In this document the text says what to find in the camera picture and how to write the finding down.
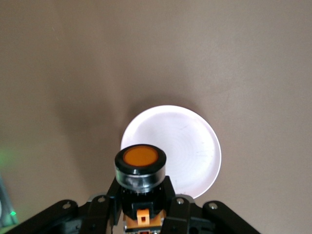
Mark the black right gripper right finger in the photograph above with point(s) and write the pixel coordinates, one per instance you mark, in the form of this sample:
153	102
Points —
185	219

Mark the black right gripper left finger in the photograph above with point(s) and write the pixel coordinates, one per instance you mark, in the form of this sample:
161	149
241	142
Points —
61	217

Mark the black orange toy car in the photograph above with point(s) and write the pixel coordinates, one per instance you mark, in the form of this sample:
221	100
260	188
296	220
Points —
140	156

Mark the pink round plate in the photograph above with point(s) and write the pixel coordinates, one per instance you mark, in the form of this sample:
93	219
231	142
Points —
182	146

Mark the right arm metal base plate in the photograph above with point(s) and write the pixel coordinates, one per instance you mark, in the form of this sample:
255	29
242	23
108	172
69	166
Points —
6	207

